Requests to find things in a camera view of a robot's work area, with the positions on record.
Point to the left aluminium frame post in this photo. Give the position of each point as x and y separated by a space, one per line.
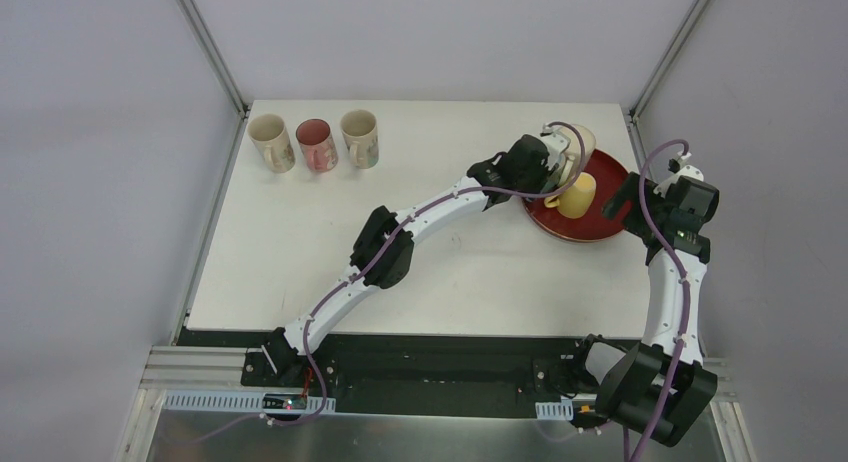
211 51

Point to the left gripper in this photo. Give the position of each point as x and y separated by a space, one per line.
553 178

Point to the red round tray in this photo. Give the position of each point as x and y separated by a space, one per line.
610 174

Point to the yellow mug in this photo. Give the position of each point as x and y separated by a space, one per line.
574 202

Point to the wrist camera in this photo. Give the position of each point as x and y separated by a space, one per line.
557 140
679 167

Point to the cream floral mug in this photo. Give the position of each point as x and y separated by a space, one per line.
269 134

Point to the white cable duct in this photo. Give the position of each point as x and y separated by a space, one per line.
561 410
225 400

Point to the right aluminium frame post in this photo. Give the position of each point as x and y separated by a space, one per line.
671 53

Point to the aluminium frame post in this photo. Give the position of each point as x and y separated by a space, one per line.
211 51
671 53

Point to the left white cable duct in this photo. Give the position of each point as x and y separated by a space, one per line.
225 400

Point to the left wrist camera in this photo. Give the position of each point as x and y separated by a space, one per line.
557 140

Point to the cream green mug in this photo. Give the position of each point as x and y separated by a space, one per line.
360 132

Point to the right white cable duct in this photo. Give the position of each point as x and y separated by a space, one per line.
561 410

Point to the pink mug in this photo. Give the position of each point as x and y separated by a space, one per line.
317 145

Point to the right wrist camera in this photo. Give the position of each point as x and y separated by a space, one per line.
679 167

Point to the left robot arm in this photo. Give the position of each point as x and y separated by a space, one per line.
382 253

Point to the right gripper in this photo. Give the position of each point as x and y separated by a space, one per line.
636 207

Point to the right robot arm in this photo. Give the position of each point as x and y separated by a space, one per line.
660 386

